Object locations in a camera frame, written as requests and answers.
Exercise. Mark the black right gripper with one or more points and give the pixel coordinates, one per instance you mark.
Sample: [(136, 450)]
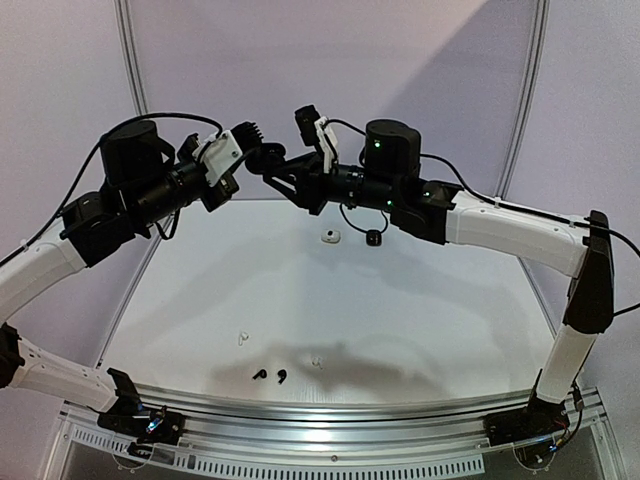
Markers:
[(314, 182)]

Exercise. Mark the small black charging case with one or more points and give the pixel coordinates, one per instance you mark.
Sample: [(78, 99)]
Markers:
[(373, 237)]

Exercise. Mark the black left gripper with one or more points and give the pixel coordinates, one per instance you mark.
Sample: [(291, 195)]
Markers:
[(229, 186)]

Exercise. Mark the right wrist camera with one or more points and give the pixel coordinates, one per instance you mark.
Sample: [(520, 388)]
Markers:
[(316, 132)]

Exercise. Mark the white earbud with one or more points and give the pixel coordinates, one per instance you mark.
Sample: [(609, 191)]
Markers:
[(318, 362), (243, 337)]

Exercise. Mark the black stem earbud left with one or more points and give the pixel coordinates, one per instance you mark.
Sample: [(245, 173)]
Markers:
[(261, 374)]

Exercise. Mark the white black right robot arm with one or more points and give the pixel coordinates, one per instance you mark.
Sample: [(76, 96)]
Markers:
[(442, 212)]

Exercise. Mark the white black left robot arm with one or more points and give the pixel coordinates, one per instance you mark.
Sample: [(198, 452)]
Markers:
[(146, 180)]

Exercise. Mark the black stem earbud right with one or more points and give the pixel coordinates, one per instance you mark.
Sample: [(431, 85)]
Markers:
[(282, 376)]

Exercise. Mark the white earbud charging case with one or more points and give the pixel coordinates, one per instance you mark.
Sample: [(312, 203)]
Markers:
[(331, 236)]

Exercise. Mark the white earbud left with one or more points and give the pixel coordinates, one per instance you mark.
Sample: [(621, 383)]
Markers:
[(243, 337)]

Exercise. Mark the large black charging case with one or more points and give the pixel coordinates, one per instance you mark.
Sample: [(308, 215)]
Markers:
[(264, 158)]

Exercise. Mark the aluminium frame post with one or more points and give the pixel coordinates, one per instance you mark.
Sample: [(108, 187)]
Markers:
[(124, 20), (527, 91)]

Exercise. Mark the perforated metal cable tray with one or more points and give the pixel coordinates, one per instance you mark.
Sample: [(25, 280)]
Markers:
[(107, 456)]

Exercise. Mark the front aluminium rail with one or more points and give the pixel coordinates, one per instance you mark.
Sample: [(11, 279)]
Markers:
[(426, 428)]

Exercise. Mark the white earbud centre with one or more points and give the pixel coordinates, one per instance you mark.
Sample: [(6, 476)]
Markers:
[(318, 362)]

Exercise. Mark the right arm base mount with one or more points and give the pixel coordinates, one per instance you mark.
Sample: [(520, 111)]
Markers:
[(538, 419)]

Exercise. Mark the left aluminium frame post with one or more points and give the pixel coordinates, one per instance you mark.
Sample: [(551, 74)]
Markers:
[(124, 20)]

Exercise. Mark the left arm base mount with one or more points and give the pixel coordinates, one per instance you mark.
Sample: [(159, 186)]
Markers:
[(145, 425)]

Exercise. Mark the black stem earbud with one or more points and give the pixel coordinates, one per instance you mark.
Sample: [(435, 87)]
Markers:
[(282, 376), (261, 374)]

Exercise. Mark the right aluminium frame post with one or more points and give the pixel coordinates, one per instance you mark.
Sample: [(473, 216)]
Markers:
[(527, 91)]

